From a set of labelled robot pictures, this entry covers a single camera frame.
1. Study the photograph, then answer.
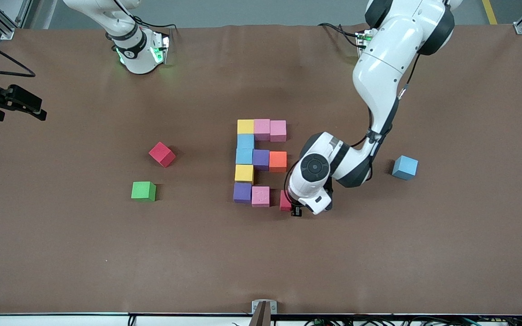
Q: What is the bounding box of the yellow floor tape strip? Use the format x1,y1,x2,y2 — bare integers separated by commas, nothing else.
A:
482,0,498,25

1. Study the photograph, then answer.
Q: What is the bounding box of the white table edge rail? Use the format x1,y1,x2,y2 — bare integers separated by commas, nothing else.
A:
0,314,522,326

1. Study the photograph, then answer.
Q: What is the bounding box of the purple foam cube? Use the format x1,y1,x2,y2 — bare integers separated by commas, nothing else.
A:
253,149,271,172
233,182,253,204

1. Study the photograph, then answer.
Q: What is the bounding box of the brown camera mount strip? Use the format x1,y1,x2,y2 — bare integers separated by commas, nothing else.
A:
248,301,272,326

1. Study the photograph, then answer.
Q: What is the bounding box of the small grey metal bracket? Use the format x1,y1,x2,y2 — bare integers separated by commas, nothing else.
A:
251,299,278,315

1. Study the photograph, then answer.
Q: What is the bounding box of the orange foam cube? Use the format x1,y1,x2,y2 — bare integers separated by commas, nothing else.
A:
269,151,288,173

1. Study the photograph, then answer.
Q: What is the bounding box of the pink foam cube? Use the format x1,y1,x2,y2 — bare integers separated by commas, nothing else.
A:
251,186,271,208
270,120,287,143
254,119,271,142

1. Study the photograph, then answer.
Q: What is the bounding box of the brown table cover sheet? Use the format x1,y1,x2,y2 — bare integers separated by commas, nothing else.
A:
0,23,522,316

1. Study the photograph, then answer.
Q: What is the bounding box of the green foam cube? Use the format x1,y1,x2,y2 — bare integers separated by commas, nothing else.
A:
131,181,157,202

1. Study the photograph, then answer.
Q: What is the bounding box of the grey connector plate green light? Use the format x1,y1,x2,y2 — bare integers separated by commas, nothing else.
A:
354,30,375,57
151,35,170,65

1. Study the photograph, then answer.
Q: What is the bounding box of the black arm base cable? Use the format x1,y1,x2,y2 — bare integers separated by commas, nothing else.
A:
318,22,362,48
132,16,178,33

